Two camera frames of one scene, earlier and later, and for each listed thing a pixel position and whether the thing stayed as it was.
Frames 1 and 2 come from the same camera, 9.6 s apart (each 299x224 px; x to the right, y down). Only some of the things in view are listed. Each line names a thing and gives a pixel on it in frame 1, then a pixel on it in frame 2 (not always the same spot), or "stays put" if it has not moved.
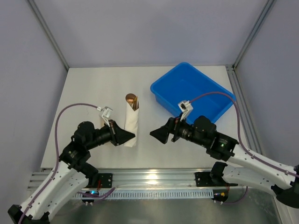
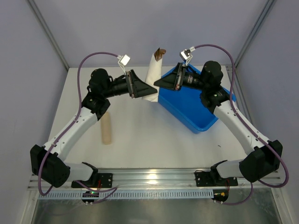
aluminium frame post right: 256,32 stays put
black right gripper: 174,130 → 177,77
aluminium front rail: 147,178 stays put
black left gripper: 113,133 → 131,84
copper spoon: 130,98 → 158,53
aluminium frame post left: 48,33 stays put
